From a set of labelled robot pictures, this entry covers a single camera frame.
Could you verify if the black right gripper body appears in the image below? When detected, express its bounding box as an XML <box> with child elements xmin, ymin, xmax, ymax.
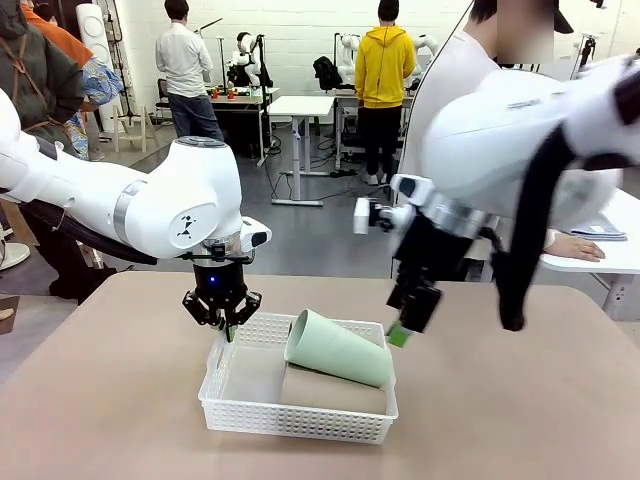
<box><xmin>393</xmin><ymin>211</ymin><xmax>475</xmax><ymax>290</ymax></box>

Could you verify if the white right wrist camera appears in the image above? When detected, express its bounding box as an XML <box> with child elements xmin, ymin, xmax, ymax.
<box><xmin>352</xmin><ymin>196</ymin><xmax>401</xmax><ymax>237</ymax></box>

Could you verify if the white wooden step stool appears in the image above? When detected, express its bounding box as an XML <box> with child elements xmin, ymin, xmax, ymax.
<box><xmin>110</xmin><ymin>103</ymin><xmax>160</xmax><ymax>154</ymax></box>

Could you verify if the black left arm cable sleeve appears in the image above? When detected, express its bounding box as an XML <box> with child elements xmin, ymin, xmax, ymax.
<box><xmin>17</xmin><ymin>198</ymin><xmax>159</xmax><ymax>267</ymax></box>

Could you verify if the black arm cable sleeve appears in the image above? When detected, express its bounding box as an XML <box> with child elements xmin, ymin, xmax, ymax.
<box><xmin>17</xmin><ymin>198</ymin><xmax>159</xmax><ymax>267</ymax></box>
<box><xmin>496</xmin><ymin>118</ymin><xmax>577</xmax><ymax>333</ymax></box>

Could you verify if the wood-top desk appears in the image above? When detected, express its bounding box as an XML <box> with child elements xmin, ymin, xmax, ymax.
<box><xmin>209</xmin><ymin>87</ymin><xmax>281</xmax><ymax>169</ymax></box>

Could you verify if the person in yellow hoodie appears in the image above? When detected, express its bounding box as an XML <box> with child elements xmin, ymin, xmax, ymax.
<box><xmin>354</xmin><ymin>0</ymin><xmax>418</xmax><ymax>187</ymax></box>

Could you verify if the white standing desk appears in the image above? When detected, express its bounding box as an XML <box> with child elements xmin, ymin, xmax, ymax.
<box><xmin>267</xmin><ymin>94</ymin><xmax>336</xmax><ymax>207</ymax></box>

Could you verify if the white perforated plastic basket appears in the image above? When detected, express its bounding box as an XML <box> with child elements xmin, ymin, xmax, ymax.
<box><xmin>197</xmin><ymin>312</ymin><xmax>400</xmax><ymax>445</ymax></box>

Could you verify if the black camera tripod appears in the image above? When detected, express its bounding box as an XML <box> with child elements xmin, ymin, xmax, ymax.
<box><xmin>572</xmin><ymin>33</ymin><xmax>599</xmax><ymax>82</ymax></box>

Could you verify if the person in white shirt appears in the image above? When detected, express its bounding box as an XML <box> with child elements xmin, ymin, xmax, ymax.
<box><xmin>155</xmin><ymin>0</ymin><xmax>226</xmax><ymax>144</ymax></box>

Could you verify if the person's right hand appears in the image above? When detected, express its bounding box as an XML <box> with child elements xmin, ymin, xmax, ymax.
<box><xmin>553</xmin><ymin>231</ymin><xmax>608</xmax><ymax>264</ymax></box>

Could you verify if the brown board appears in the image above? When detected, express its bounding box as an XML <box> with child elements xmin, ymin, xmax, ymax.
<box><xmin>0</xmin><ymin>294</ymin><xmax>21</xmax><ymax>336</ymax></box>

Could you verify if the grey robot station desk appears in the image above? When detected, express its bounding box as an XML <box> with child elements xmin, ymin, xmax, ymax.
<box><xmin>333</xmin><ymin>88</ymin><xmax>419</xmax><ymax>171</ymax></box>

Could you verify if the black bag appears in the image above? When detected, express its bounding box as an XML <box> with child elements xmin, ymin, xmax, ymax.
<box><xmin>313</xmin><ymin>55</ymin><xmax>344</xmax><ymax>92</ymax></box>

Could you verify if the black right arm cable sleeve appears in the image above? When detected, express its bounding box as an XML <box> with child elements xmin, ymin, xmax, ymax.
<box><xmin>496</xmin><ymin>118</ymin><xmax>577</xmax><ymax>333</ymax></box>

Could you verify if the white rounded work table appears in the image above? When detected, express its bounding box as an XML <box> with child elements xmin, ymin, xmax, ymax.
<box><xmin>538</xmin><ymin>187</ymin><xmax>640</xmax><ymax>322</ymax></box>

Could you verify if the orange garment mannequin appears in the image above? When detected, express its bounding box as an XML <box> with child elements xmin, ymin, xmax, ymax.
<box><xmin>22</xmin><ymin>0</ymin><xmax>96</xmax><ymax>69</ymax></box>

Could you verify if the blue patterned garment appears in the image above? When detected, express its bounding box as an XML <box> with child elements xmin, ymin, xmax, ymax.
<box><xmin>64</xmin><ymin>55</ymin><xmax>125</xmax><ymax>161</ymax></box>

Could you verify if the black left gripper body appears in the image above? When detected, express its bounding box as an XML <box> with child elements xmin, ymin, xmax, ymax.
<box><xmin>192</xmin><ymin>259</ymin><xmax>249</xmax><ymax>310</ymax></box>

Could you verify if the white tower fan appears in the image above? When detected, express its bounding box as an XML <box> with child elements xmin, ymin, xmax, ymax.
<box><xmin>74</xmin><ymin>3</ymin><xmax>126</xmax><ymax>144</ymax></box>

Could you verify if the figure in green puffer jacket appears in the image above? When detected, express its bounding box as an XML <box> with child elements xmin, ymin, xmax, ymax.
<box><xmin>0</xmin><ymin>0</ymin><xmax>119</xmax><ymax>304</ymax></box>

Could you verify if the person in white sweater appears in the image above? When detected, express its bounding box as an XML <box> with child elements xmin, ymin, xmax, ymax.
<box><xmin>398</xmin><ymin>0</ymin><xmax>575</xmax><ymax>281</ymax></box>

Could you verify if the black chair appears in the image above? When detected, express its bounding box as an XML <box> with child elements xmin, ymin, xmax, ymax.
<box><xmin>156</xmin><ymin>77</ymin><xmax>176</xmax><ymax>122</ymax></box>

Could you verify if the pale green cup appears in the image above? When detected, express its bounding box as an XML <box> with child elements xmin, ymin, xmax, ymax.
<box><xmin>283</xmin><ymin>308</ymin><xmax>394</xmax><ymax>390</ymax></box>

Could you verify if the white round stand base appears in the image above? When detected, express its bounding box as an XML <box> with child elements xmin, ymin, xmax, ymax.
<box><xmin>0</xmin><ymin>219</ymin><xmax>31</xmax><ymax>272</ymax></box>

